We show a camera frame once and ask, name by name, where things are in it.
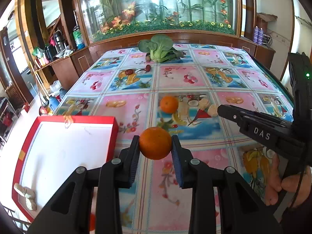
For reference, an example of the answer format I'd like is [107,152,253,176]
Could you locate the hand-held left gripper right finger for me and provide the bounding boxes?
[171,135,284,234]

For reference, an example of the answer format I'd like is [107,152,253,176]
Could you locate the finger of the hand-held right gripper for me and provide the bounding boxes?
[217,104,292,129]

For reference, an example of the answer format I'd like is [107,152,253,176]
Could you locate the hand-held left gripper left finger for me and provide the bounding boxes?
[27,135,140,234]

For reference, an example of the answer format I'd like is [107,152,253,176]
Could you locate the orange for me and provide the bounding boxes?
[139,127,172,160]
[160,96,179,114]

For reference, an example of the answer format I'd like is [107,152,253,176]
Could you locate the red box with white inside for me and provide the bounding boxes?
[13,116,119,222]

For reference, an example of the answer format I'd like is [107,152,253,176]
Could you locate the person's right hand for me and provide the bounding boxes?
[264,151,312,207]

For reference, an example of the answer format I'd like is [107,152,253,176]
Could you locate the fruit printed tablecloth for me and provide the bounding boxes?
[52,43,296,234]

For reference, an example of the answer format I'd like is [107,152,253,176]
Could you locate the green bok choy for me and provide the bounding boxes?
[138,35,187,62]

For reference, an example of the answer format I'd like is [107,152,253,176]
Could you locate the cardboard box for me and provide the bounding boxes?
[256,12,278,30]

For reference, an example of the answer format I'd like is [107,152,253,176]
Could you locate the blue jug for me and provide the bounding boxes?
[48,96,59,114]

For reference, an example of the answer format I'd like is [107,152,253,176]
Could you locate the white plastic bag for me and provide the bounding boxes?
[49,80,62,94]

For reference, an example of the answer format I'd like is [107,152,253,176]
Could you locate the bamboo painted glass panel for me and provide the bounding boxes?
[72,0,242,42]

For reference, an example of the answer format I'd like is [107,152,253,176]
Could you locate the broom stick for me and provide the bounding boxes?
[29,62,49,108]

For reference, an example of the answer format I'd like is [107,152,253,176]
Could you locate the green plastic bottle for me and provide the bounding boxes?
[73,26,86,50]

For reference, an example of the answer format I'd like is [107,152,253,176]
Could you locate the black bottle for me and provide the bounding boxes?
[44,44,57,61]

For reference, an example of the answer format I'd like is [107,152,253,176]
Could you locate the black thermos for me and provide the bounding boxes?
[53,30,64,51]

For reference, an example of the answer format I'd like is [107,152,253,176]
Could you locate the black cable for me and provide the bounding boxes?
[291,168,306,209]

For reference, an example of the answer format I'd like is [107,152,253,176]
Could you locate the wire rack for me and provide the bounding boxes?
[264,30,276,48]

